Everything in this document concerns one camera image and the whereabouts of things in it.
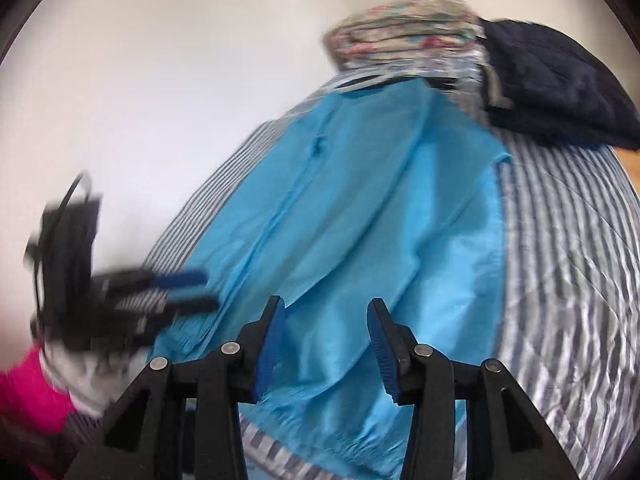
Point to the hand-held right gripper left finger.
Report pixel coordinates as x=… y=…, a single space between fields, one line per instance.
x=270 y=345

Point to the person's left hand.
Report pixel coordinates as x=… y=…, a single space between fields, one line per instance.
x=85 y=380

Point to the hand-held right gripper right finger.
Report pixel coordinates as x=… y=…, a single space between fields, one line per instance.
x=382 y=350

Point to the beige folded garment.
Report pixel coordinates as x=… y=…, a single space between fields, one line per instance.
x=495 y=90

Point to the grey striped quilt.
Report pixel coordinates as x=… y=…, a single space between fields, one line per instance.
x=560 y=260

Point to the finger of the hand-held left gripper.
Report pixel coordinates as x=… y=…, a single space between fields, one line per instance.
x=180 y=278
x=197 y=305

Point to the blue long-sleeved shirt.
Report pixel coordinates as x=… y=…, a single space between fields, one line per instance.
x=350 y=210

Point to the blue block patterned bedsheet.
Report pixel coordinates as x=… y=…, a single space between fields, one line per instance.
x=465 y=70

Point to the folded floral quilt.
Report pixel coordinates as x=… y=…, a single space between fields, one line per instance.
x=400 y=25

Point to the person's left forearm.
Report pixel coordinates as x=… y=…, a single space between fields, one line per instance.
x=30 y=400

